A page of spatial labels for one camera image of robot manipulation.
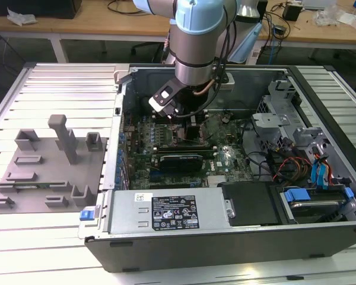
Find grey power supply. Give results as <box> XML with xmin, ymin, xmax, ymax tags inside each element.
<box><xmin>108</xmin><ymin>189</ymin><xmax>228</xmax><ymax>235</ymax></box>

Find grey parts rack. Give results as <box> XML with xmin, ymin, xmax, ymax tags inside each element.
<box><xmin>0</xmin><ymin>114</ymin><xmax>108</xmax><ymax>215</ymax></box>

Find black graphics card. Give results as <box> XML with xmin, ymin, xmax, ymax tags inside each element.
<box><xmin>152</xmin><ymin>151</ymin><xmax>205</xmax><ymax>175</ymax></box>

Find white crumpled bag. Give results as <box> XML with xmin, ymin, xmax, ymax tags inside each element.
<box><xmin>6</xmin><ymin>8</ymin><xmax>37</xmax><ymax>25</ymax></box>

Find grey flat box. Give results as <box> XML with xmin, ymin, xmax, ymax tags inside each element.
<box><xmin>301</xmin><ymin>0</ymin><xmax>336</xmax><ymax>9</ymax></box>

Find small black box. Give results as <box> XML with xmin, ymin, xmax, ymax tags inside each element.
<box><xmin>282</xmin><ymin>3</ymin><xmax>303</xmax><ymax>22</ymax></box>

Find metal socket cover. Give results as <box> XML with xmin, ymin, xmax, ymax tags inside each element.
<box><xmin>200</xmin><ymin>112</ymin><xmax>233</xmax><ymax>141</ymax></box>

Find blue flat data wire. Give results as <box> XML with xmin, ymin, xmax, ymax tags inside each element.
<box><xmin>319</xmin><ymin>159</ymin><xmax>333</xmax><ymax>191</ymax></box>
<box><xmin>310</xmin><ymin>160</ymin><xmax>321</xmax><ymax>188</ymax></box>

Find silver chipset heat sink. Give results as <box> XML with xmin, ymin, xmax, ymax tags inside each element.
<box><xmin>206</xmin><ymin>175</ymin><xmax>227</xmax><ymax>188</ymax></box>

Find blue case latch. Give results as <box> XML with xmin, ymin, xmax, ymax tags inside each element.
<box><xmin>79</xmin><ymin>208</ymin><xmax>95</xmax><ymax>221</ymax></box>

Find long wooden desk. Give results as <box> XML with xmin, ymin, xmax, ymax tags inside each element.
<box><xmin>0</xmin><ymin>0</ymin><xmax>356</xmax><ymax>65</ymax></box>

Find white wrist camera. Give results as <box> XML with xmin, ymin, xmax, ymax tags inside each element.
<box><xmin>222</xmin><ymin>73</ymin><xmax>236</xmax><ymax>93</ymax></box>
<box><xmin>148</xmin><ymin>78</ymin><xmax>183</xmax><ymax>118</ymax></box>

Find grey metal drive cage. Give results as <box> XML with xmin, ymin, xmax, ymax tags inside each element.
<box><xmin>250</xmin><ymin>77</ymin><xmax>335</xmax><ymax>157</ymax></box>

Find open black PC case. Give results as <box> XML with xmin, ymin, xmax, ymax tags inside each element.
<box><xmin>77</xmin><ymin>64</ymin><xmax>356</xmax><ymax>273</ymax></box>

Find hard disk in blue carrier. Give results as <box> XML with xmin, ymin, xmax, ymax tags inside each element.
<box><xmin>280</xmin><ymin>186</ymin><xmax>354</xmax><ymax>226</ymax></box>

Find green RAM stick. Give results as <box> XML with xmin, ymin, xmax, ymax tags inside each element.
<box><xmin>13</xmin><ymin>183</ymin><xmax>53</xmax><ymax>189</ymax></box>

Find black plastic bay cover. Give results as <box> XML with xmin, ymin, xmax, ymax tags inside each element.
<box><xmin>217</xmin><ymin>180</ymin><xmax>285</xmax><ymax>227</ymax></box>

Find clear plastic bags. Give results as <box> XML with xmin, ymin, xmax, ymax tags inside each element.
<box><xmin>313</xmin><ymin>5</ymin><xmax>338</xmax><ymax>27</ymax></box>

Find red yellow power wire bundle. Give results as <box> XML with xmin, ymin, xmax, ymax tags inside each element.
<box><xmin>272</xmin><ymin>156</ymin><xmax>313</xmax><ymax>182</ymax></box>

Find green motherboard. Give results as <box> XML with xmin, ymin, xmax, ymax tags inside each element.
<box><xmin>120</xmin><ymin>111</ymin><xmax>256</xmax><ymax>190</ymax></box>

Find black computer box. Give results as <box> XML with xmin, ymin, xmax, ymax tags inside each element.
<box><xmin>0</xmin><ymin>0</ymin><xmax>83</xmax><ymax>19</ymax></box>

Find black wire bundle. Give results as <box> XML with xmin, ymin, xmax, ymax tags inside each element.
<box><xmin>244</xmin><ymin>147</ymin><xmax>279</xmax><ymax>182</ymax></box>

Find black tower box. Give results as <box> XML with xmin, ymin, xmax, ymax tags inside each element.
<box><xmin>257</xmin><ymin>0</ymin><xmax>269</xmax><ymax>24</ymax></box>

